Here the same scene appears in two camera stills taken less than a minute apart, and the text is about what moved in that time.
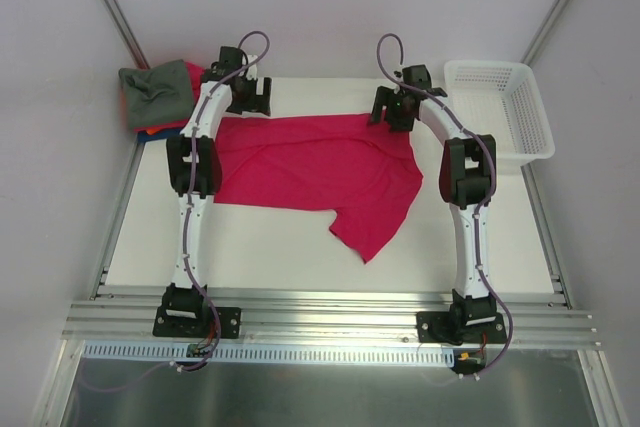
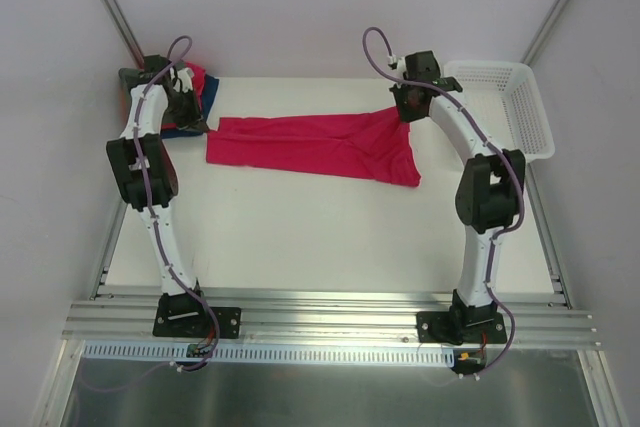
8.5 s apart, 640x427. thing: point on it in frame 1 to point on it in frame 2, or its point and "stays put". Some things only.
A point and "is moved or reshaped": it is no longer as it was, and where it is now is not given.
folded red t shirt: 196,74 stays put
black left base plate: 230,319 stays put
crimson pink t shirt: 341,162 is moved or reshaped
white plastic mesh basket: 501,99 stays put
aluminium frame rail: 545,318 stays put
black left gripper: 253,98 to 188,117
